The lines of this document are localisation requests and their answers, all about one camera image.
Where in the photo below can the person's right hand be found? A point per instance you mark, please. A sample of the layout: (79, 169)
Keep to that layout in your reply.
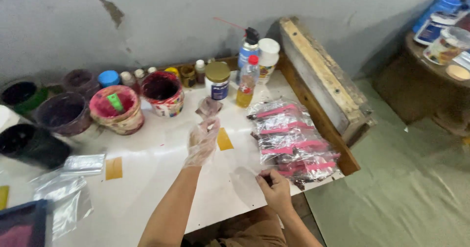
(278, 193)

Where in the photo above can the person's left hand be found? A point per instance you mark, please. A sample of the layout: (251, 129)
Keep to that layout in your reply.
(200, 144)

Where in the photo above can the person's left fingers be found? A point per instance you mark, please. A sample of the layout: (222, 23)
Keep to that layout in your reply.
(207, 127)

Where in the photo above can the small clear plastic packet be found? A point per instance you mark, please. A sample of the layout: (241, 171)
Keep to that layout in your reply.
(208, 107)

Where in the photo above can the pile of pink-zip clear bags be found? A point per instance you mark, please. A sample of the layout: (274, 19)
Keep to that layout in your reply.
(290, 140)

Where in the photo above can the yellow tape strip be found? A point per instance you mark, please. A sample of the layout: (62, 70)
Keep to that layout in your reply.
(224, 139)
(114, 168)
(3, 197)

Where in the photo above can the gold-lidded jar with blue label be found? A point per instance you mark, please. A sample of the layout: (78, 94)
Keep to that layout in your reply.
(218, 87)

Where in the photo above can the paint pot with dark red ink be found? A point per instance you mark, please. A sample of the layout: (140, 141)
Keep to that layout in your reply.
(167, 107)

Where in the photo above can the brown glass jar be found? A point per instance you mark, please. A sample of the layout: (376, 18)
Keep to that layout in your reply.
(187, 77)

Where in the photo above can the brown bottle with white cap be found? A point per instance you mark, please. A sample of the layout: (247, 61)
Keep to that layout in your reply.
(200, 72)

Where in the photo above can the red-capped bottle with yellow liquid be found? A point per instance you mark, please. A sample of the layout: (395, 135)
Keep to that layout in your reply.
(246, 87)

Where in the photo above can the yellow-lidded small jar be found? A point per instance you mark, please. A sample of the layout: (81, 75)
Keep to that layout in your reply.
(172, 72)

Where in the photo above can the small white-capped ink bottle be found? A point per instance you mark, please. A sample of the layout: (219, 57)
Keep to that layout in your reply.
(139, 73)
(151, 70)
(128, 80)

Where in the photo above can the paint pot with pink ink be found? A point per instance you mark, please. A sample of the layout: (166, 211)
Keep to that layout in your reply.
(126, 124)

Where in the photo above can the blue spray can, red straw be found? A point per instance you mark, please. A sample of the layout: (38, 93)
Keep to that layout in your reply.
(248, 54)

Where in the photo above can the green plastic spatula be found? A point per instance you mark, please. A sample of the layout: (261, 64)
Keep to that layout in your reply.
(115, 102)

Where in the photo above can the blue-lidded jar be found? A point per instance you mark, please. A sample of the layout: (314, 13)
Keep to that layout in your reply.
(109, 78)

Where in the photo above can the person's brown trousers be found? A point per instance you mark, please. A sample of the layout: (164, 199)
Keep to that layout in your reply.
(249, 233)

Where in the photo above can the flat clear plastic bag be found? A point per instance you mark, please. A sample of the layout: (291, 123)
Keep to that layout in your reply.
(84, 164)

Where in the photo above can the brown-stained paint pot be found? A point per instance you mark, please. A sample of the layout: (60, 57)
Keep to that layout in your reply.
(79, 80)

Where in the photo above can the paint pot with purple ink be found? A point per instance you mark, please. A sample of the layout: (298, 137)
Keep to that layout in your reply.
(62, 114)

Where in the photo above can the large crumpled clear plastic bag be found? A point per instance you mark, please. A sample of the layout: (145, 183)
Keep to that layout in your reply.
(64, 199)

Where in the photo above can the green paint pot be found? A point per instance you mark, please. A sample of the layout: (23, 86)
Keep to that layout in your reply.
(36, 99)

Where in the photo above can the black paint pot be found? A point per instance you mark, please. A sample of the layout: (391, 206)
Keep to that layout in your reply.
(33, 148)

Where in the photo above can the green floor sheet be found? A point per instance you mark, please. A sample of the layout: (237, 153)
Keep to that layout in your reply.
(385, 203)

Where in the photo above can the white container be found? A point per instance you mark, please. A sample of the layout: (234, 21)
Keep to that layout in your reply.
(5, 116)

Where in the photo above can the round wooden table with tubs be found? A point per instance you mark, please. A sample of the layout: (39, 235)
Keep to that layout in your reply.
(411, 85)

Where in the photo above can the dark blue framed screen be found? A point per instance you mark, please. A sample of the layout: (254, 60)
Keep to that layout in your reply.
(22, 225)

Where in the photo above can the wooden screen printing frame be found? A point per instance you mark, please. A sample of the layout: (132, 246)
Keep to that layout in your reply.
(319, 78)

